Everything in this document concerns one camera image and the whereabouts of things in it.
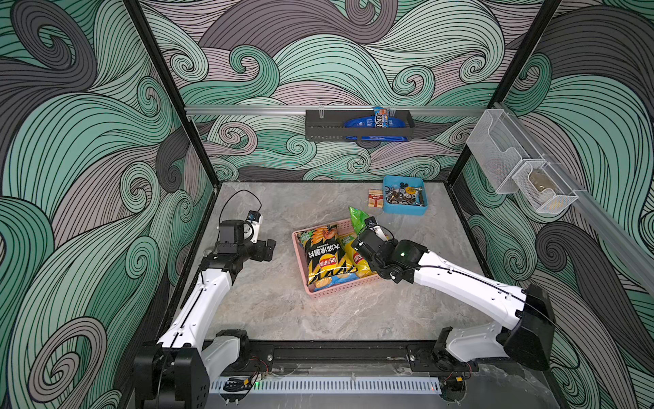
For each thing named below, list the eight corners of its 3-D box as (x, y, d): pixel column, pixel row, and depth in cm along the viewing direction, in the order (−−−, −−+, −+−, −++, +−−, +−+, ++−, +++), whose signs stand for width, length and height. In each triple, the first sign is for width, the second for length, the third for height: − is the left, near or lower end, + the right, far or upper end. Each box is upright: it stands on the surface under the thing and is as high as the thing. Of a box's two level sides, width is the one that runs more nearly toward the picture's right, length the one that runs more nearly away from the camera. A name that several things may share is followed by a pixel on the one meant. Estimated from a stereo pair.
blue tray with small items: (384, 216, 111) (386, 211, 108) (377, 180, 125) (378, 175, 123) (433, 215, 111) (435, 211, 108) (420, 180, 125) (422, 175, 123)
